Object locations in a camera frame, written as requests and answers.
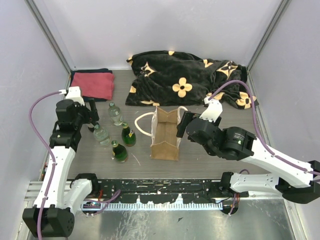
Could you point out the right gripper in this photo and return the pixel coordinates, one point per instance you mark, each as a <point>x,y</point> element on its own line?
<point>186,117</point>

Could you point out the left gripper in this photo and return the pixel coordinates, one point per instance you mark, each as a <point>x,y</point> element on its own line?
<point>94,113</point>

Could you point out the canvas tote bag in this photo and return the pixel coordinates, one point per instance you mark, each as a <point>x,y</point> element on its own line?
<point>164,141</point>

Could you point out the green bottle front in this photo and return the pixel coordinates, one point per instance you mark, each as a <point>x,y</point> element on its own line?
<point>119,152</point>

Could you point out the cola glass bottle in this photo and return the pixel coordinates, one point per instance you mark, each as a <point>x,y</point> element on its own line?
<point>91,127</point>

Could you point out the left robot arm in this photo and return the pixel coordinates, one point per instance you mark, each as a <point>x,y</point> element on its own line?
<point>53,212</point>

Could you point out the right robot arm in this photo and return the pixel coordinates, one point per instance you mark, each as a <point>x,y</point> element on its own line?
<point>293,180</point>

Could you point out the clear glass bottle near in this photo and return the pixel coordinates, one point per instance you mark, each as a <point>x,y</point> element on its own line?
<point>101,135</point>

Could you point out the clear glass bottle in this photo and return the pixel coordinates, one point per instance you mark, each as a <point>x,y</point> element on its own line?
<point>115,114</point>
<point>101,135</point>

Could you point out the clear glass bottle far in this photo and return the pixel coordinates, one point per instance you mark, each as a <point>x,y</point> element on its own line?
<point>115,114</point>

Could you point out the red folded cloth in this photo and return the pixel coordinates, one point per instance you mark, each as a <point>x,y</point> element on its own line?
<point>96,85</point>

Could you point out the green bottle yellow label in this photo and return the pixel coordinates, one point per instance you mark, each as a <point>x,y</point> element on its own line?
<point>128,135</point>

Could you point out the dark navy folded cloth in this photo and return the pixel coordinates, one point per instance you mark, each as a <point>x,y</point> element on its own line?
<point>100,99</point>

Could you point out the black floral blanket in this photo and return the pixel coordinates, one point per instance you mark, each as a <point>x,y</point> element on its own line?
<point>174,78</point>

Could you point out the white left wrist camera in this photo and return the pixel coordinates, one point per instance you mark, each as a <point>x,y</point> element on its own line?
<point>73,93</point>

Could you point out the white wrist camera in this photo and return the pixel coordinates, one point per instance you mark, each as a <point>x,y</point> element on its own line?
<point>73,93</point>
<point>213,111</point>

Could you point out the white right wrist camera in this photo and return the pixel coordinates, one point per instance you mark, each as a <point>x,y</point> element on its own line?
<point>213,111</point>

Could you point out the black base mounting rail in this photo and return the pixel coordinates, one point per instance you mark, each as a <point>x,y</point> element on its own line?
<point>159,191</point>

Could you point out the white slotted cable duct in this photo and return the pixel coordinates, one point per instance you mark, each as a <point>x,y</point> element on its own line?
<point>176,206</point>

